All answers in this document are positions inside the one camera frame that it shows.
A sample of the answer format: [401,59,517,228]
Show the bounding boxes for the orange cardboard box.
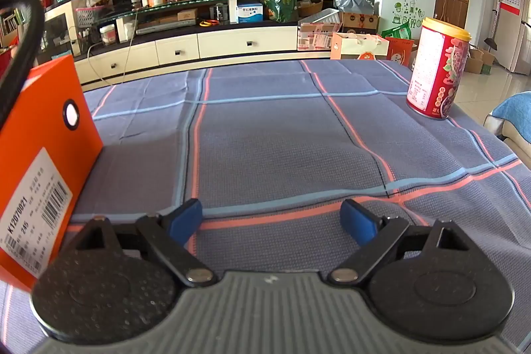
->
[0,55,104,292]

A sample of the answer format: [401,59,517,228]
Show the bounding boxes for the small open cardboard box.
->
[464,48,497,75]

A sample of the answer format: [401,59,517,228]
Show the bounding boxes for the blue white box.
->
[237,3,265,23]

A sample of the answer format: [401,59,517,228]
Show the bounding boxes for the white orange gift bag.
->
[331,33,389,60]

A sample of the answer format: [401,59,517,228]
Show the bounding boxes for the pink plastic basket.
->
[75,5,109,28]

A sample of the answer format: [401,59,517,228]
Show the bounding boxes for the white refrigerator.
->
[493,0,531,73]

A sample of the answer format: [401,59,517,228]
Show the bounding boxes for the red printed can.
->
[406,17,473,120]

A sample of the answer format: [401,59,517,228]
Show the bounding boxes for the blue towel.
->
[492,91,531,144]

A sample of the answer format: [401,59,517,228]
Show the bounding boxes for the green snack bag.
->
[266,0,298,23]

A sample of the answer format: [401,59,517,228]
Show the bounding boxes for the black cable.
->
[0,0,45,122]

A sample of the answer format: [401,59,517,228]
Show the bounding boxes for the blue plaid tablecloth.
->
[0,59,531,354]

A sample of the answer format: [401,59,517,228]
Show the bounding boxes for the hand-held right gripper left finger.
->
[62,198,217,288]

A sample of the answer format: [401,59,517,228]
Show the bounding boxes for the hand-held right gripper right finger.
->
[329,200,478,288]

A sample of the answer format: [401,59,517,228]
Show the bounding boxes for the silver disc player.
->
[135,21,196,35]

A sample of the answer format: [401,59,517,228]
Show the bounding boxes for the white TV cabinet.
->
[39,0,345,86]

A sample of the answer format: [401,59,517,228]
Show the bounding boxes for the orange gift box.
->
[387,38,416,66]

